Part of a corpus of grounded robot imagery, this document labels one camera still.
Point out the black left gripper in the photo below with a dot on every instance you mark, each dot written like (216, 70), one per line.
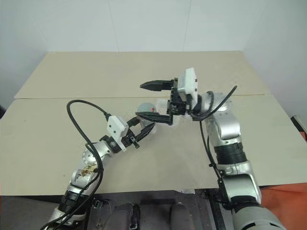
(129, 139)

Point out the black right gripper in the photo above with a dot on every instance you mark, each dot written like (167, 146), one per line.
(177, 103)

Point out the clear plastic jar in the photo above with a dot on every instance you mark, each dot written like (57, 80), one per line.
(145, 123)

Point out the grey-blue jar lid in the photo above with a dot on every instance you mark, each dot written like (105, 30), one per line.
(146, 106)

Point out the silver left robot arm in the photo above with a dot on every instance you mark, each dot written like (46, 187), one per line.
(88, 157)

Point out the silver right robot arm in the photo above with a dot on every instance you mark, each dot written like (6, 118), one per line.
(227, 127)

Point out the dark rounded shape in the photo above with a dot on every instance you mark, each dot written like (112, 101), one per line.
(180, 215)
(124, 215)

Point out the dark object at edge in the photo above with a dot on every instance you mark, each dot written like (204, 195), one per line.
(2, 110)

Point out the orange-red sheet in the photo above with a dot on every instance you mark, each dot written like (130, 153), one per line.
(287, 203)

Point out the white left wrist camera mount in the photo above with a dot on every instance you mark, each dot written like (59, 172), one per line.
(116, 127)

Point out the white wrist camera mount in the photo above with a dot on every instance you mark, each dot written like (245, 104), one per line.
(116, 127)
(189, 81)

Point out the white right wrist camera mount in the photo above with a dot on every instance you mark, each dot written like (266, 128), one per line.
(189, 81)

